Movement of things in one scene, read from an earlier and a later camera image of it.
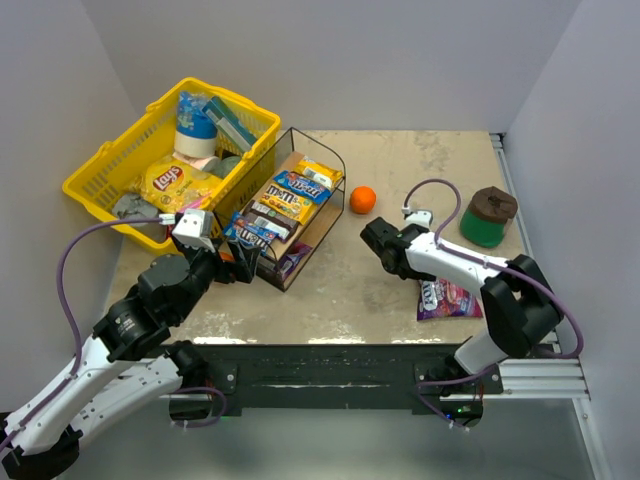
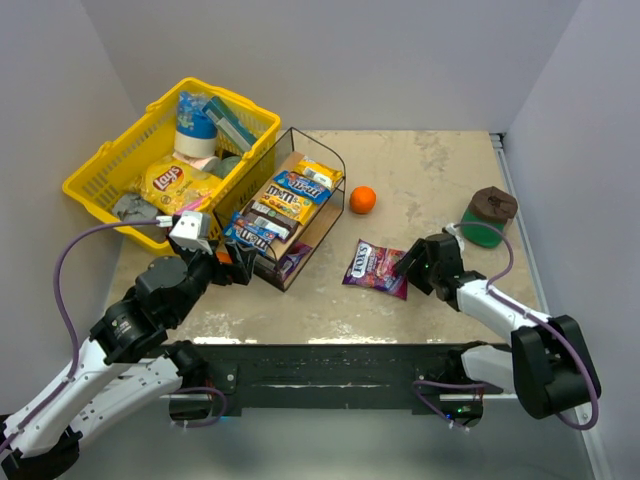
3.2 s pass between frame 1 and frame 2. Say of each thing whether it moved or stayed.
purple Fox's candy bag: stayed
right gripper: moved
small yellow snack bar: stayed
